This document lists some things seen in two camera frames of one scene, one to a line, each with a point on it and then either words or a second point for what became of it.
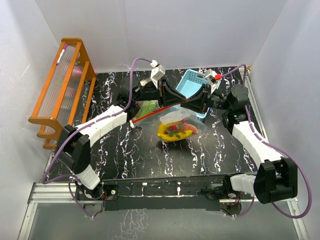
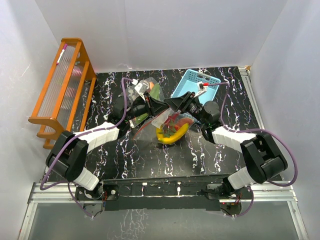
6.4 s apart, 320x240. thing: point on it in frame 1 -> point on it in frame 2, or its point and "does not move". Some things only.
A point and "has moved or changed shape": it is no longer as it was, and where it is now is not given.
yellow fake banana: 174,136 has moved or changed shape
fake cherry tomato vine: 177,129 -> 169,127
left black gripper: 167,96 -> 152,106
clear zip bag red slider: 171,123 has moved or changed shape
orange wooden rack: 64,98 does not move
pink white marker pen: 64,49 does not move
